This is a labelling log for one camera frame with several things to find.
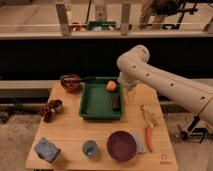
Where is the dark grape bunch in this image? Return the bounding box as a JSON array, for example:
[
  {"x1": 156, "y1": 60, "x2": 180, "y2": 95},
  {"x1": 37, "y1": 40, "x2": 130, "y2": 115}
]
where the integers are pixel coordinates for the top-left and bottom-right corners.
[{"x1": 39, "y1": 103, "x2": 55, "y2": 123}]

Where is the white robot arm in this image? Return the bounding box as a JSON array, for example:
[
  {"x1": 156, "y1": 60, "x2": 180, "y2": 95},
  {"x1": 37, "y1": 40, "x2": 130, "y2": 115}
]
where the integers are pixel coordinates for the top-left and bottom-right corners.
[{"x1": 117, "y1": 45, "x2": 213, "y2": 126}]

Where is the purple bowl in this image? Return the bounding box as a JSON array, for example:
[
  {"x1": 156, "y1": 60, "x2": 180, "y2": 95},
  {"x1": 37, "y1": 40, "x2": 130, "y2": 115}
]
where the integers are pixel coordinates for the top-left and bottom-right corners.
[{"x1": 107, "y1": 131, "x2": 137, "y2": 162}]

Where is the orange fruit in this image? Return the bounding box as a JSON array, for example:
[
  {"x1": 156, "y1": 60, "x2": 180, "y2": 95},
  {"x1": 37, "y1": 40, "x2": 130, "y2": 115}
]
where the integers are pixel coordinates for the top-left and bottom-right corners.
[{"x1": 106, "y1": 80, "x2": 117, "y2": 91}]

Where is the dark brown block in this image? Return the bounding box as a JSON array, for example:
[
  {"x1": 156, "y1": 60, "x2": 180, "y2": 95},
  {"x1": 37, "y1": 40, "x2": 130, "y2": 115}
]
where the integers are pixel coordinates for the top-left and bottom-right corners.
[{"x1": 112, "y1": 94, "x2": 120, "y2": 110}]

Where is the green plastic tray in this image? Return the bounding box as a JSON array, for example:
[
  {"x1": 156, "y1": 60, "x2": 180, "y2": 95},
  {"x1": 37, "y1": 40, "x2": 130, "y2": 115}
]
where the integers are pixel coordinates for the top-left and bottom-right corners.
[{"x1": 79, "y1": 77, "x2": 124, "y2": 120}]

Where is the yellow banana peel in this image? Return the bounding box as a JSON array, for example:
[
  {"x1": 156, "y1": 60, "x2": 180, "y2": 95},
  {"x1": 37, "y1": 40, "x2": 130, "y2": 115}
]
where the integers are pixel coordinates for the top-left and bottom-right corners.
[{"x1": 141, "y1": 105, "x2": 158, "y2": 128}]

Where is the orange carrot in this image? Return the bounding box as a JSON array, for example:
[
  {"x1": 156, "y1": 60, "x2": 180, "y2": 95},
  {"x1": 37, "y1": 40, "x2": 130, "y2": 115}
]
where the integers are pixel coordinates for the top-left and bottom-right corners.
[{"x1": 145, "y1": 126, "x2": 153, "y2": 153}]

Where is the grey cloth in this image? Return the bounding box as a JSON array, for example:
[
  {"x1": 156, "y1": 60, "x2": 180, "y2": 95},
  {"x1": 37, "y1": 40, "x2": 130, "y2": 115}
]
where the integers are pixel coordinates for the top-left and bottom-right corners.
[{"x1": 132, "y1": 132, "x2": 146, "y2": 154}]

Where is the green background tray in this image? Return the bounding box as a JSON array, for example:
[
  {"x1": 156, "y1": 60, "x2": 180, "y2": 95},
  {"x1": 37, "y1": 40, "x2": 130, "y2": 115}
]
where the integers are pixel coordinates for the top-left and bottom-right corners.
[{"x1": 87, "y1": 21, "x2": 116, "y2": 30}]

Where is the small metal cup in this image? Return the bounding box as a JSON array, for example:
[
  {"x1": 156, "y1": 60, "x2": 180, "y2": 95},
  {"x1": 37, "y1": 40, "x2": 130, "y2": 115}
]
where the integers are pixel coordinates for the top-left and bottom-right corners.
[{"x1": 53, "y1": 100, "x2": 63, "y2": 113}]

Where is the small blue cup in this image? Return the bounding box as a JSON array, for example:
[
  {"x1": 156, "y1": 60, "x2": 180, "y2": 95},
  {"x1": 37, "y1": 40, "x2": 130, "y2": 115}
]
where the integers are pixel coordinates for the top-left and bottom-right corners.
[{"x1": 82, "y1": 140, "x2": 98, "y2": 158}]

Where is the black wheeled stand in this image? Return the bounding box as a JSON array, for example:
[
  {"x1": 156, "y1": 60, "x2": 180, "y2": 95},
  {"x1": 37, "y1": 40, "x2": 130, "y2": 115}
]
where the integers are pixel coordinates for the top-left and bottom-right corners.
[{"x1": 180, "y1": 116, "x2": 208, "y2": 143}]

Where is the blue sponge block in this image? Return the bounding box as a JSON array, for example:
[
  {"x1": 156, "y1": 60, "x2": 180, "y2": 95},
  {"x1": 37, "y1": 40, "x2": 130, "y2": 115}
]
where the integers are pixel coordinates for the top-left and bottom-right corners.
[{"x1": 34, "y1": 137, "x2": 61, "y2": 163}]

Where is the brown pot with handle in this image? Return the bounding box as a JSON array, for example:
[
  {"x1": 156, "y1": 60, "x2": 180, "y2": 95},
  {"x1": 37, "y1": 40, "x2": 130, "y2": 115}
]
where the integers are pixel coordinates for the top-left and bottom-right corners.
[{"x1": 60, "y1": 74, "x2": 96, "y2": 93}]

